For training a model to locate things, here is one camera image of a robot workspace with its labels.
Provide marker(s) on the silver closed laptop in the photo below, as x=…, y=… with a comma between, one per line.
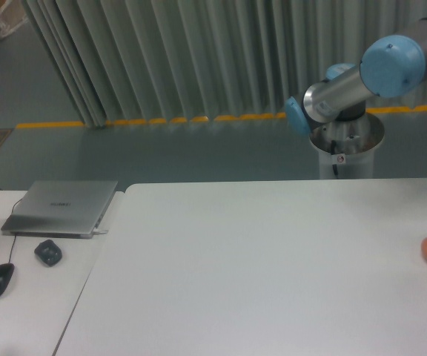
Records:
x=61, y=208

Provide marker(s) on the small black controller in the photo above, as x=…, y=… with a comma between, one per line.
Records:
x=48, y=253

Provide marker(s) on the white usb plug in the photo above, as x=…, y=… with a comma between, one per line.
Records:
x=99, y=232

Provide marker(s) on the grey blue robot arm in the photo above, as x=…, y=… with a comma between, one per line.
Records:
x=391, y=67

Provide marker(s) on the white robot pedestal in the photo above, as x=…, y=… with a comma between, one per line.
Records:
x=346, y=149

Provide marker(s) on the grey pleated curtain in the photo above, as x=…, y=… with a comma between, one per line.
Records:
x=153, y=60

